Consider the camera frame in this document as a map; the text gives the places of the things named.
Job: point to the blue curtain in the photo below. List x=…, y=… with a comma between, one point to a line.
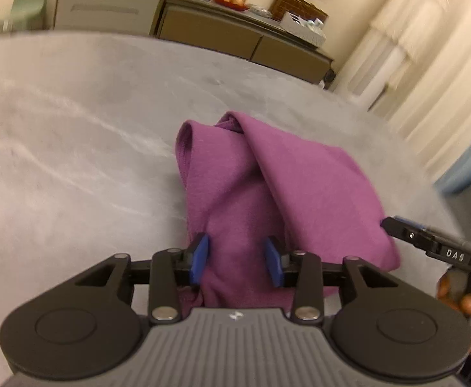
x=469, y=161

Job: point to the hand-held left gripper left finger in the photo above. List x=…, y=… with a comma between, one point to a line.
x=200, y=258

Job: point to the white curtain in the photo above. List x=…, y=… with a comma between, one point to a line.
x=420, y=48

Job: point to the white storage basket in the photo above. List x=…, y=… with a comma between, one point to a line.
x=304, y=28

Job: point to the grey brown sideboard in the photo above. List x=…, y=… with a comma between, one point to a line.
x=138, y=12

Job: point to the red fruit plate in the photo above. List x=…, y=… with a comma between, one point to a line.
x=231, y=0

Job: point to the dark bag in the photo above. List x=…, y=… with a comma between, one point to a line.
x=329, y=78

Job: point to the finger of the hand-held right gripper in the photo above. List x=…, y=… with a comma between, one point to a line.
x=404, y=234

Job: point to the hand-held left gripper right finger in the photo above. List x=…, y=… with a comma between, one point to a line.
x=273, y=260

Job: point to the purple pants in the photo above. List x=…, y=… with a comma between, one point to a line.
x=300, y=177

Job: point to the small green chair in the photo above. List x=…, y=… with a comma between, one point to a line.
x=28, y=4

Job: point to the clear dish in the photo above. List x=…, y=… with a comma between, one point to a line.
x=259, y=11

